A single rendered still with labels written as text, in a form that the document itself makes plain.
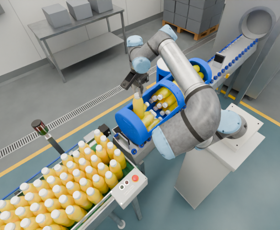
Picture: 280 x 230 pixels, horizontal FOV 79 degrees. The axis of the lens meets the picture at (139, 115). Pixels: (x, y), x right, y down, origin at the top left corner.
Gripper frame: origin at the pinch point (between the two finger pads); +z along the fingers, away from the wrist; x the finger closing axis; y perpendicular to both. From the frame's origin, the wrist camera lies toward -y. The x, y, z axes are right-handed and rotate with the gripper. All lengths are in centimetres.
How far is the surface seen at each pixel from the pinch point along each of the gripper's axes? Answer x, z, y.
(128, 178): -25.6, 24.0, -34.9
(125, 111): 4.0, 11.5, -8.1
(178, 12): 203, 96, 323
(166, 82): 2.2, 11.9, 31.5
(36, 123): 35, 7, -55
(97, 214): -21, 44, -60
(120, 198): -30, 24, -45
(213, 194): -71, 135, 34
